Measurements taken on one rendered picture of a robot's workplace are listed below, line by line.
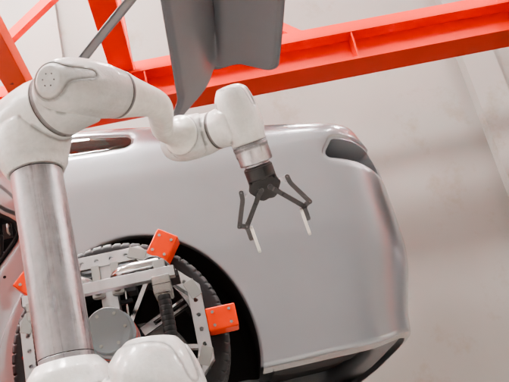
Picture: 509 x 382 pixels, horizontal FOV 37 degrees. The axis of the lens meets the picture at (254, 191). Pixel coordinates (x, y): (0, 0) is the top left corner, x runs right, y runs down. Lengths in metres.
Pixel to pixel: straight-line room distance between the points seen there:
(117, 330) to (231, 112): 0.69
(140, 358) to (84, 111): 0.49
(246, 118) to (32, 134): 0.60
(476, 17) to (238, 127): 4.25
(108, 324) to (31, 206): 0.75
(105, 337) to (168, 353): 0.92
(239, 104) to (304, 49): 3.73
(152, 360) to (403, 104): 5.93
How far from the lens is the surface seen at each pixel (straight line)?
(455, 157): 6.87
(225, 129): 1.89
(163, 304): 2.05
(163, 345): 1.24
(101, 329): 2.14
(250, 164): 1.88
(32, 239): 1.44
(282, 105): 6.83
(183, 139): 1.90
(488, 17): 6.00
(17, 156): 1.49
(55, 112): 1.46
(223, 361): 2.32
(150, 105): 1.57
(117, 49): 5.17
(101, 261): 2.35
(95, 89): 1.43
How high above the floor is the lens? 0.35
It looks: 21 degrees up
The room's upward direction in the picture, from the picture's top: 14 degrees counter-clockwise
